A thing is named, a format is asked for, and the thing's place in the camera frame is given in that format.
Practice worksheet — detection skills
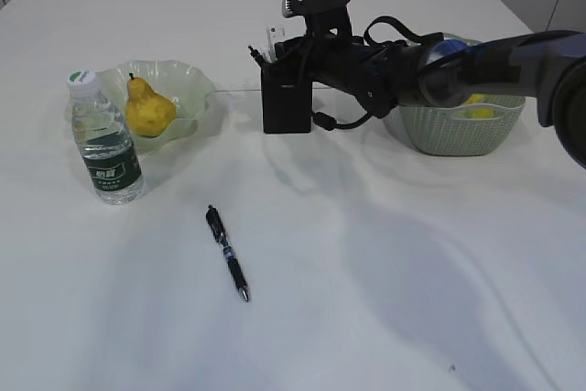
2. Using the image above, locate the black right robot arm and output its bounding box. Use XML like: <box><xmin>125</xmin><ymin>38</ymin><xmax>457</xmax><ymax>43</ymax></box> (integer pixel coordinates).
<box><xmin>261</xmin><ymin>16</ymin><xmax>585</xmax><ymax>165</ymax></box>

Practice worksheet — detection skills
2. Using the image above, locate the green plastic woven basket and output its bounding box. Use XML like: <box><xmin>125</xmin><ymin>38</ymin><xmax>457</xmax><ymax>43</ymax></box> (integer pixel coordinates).
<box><xmin>384</xmin><ymin>94</ymin><xmax>526</xmax><ymax>157</ymax></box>

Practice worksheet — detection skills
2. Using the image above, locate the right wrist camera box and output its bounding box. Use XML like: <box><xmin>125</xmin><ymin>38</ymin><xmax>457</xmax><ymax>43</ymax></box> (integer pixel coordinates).
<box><xmin>281</xmin><ymin>0</ymin><xmax>353</xmax><ymax>39</ymax></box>

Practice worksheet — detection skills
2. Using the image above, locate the yellow pear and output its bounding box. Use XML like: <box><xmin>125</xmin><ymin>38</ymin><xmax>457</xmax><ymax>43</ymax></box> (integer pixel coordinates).
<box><xmin>125</xmin><ymin>72</ymin><xmax>177</xmax><ymax>137</ymax></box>

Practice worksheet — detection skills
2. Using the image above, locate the green wavy glass plate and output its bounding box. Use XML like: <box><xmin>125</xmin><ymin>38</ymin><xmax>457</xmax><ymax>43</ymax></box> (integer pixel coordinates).
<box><xmin>97</xmin><ymin>60</ymin><xmax>215</xmax><ymax>154</ymax></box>

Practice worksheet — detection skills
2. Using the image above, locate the yellow waste paper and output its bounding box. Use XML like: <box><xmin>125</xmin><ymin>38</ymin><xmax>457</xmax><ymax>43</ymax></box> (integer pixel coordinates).
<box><xmin>450</xmin><ymin>93</ymin><xmax>496</xmax><ymax>120</ymax></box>

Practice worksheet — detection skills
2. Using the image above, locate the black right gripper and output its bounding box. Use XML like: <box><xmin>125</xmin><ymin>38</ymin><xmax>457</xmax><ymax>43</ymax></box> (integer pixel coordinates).
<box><xmin>272</xmin><ymin>33</ymin><xmax>353</xmax><ymax>82</ymax></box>

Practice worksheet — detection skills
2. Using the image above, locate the clear water bottle green label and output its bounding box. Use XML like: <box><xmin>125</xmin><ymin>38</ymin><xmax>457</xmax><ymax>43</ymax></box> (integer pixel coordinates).
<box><xmin>67</xmin><ymin>70</ymin><xmax>144</xmax><ymax>205</ymax></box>

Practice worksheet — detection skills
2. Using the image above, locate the clear plastic ruler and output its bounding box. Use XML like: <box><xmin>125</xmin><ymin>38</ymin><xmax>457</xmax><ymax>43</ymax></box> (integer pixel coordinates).
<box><xmin>265</xmin><ymin>27</ymin><xmax>286</xmax><ymax>62</ymax></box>

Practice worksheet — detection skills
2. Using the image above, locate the black pen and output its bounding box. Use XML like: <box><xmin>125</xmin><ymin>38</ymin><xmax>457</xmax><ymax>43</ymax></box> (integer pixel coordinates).
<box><xmin>205</xmin><ymin>205</ymin><xmax>251</xmax><ymax>302</ymax></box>
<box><xmin>248</xmin><ymin>46</ymin><xmax>269</xmax><ymax>68</ymax></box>

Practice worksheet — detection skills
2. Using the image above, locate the black square pen holder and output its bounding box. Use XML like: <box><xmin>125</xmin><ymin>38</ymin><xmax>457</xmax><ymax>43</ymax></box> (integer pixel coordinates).
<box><xmin>261</xmin><ymin>63</ymin><xmax>312</xmax><ymax>135</ymax></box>

